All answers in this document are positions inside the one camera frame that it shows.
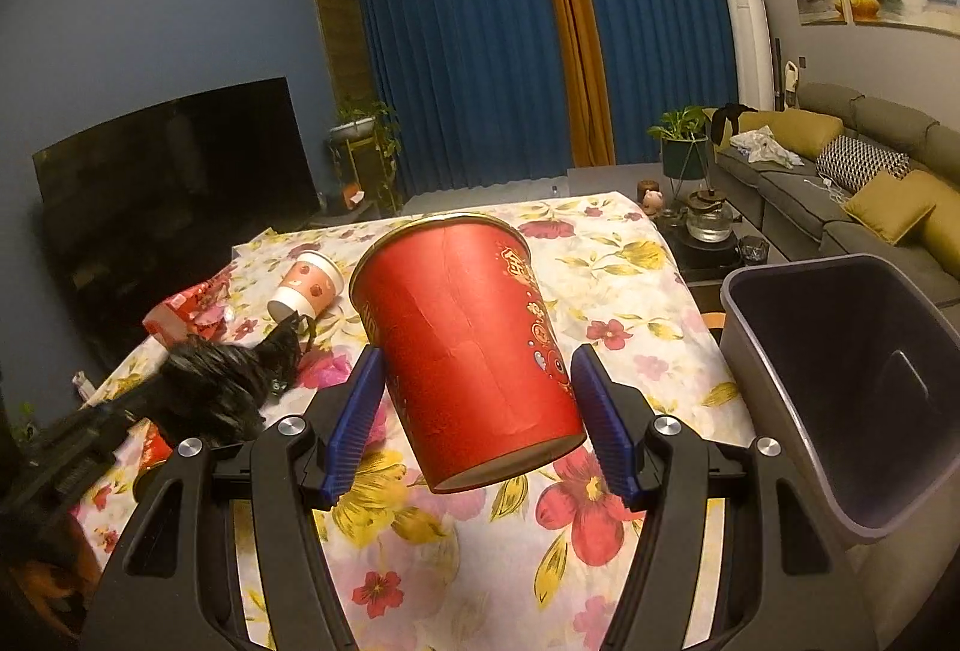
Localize black plastic bag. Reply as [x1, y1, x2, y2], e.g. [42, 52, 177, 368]
[148, 314, 316, 448]

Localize white orange paper cup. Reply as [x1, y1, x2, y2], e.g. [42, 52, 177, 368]
[267, 251, 345, 323]

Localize red paper cup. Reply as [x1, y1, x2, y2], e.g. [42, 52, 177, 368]
[348, 214, 586, 493]

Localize red snack bag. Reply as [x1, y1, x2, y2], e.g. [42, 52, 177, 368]
[143, 264, 259, 349]

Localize dark grey trash bin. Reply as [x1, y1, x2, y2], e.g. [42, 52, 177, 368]
[721, 254, 958, 545]

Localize floral tablecloth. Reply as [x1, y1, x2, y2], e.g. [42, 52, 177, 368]
[73, 191, 755, 649]

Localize glass teapot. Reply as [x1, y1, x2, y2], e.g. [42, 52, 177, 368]
[685, 188, 734, 245]

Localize black television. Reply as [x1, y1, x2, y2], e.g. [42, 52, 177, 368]
[32, 77, 319, 368]

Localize potted plant green pot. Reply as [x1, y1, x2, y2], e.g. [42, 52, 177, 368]
[647, 105, 711, 181]

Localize white cloth on sofa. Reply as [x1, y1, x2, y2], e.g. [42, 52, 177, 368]
[731, 126, 802, 169]

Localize plant on wooden stand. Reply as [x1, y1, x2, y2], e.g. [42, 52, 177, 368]
[327, 97, 404, 217]

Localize grey sectional sofa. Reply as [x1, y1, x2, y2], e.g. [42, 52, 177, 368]
[711, 82, 958, 318]

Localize yellow cushion far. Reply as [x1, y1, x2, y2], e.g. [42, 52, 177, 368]
[739, 108, 844, 160]

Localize yellow cushion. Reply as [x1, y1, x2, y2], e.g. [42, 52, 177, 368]
[739, 108, 844, 160]
[844, 170, 958, 268]

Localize patterned pillow far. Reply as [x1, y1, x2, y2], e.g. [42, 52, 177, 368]
[815, 136, 911, 193]

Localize yellow cushion near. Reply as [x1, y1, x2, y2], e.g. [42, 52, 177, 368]
[844, 170, 958, 268]

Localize white standing air conditioner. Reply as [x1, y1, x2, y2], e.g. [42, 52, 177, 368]
[727, 0, 775, 112]

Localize blue curtains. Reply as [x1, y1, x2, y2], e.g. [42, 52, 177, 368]
[361, 0, 737, 194]

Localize orange curtain strip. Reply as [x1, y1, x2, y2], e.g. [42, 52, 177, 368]
[551, 0, 617, 167]

